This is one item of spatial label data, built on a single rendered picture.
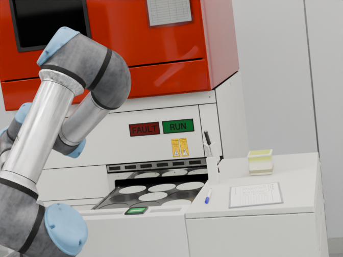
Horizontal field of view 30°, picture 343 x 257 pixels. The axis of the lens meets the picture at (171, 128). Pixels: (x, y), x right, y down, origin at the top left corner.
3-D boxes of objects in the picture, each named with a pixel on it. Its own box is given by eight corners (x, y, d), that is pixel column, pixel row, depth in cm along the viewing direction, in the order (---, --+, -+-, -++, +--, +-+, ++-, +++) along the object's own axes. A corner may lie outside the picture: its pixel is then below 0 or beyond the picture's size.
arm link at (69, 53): (28, 254, 139) (117, 43, 157) (-38, 228, 134) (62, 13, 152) (17, 254, 149) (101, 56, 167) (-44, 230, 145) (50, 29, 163)
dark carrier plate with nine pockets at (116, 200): (121, 187, 241) (121, 185, 241) (211, 181, 232) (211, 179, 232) (88, 216, 208) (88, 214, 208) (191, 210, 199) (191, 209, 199)
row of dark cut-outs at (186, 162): (108, 171, 246) (107, 165, 245) (220, 163, 235) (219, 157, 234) (107, 172, 245) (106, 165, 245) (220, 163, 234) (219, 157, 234)
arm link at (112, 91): (154, 61, 162) (81, 138, 200) (116, 41, 159) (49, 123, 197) (144, 97, 156) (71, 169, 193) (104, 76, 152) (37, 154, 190)
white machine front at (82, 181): (29, 206, 259) (13, 109, 253) (228, 195, 238) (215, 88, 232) (26, 208, 256) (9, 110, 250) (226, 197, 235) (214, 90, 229)
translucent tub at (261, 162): (251, 170, 210) (249, 150, 209) (274, 169, 209) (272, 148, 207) (249, 176, 203) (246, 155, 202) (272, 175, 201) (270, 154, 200)
